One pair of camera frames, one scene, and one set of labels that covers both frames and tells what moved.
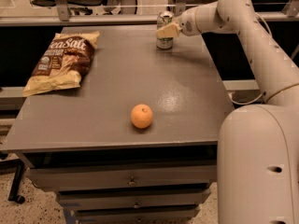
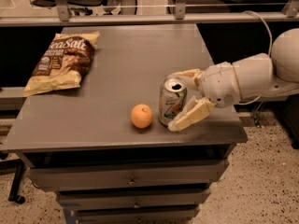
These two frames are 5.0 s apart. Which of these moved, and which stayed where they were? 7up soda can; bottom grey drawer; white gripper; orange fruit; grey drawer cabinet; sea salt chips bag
Moved: 7up soda can; white gripper
Stayed: bottom grey drawer; sea salt chips bag; orange fruit; grey drawer cabinet
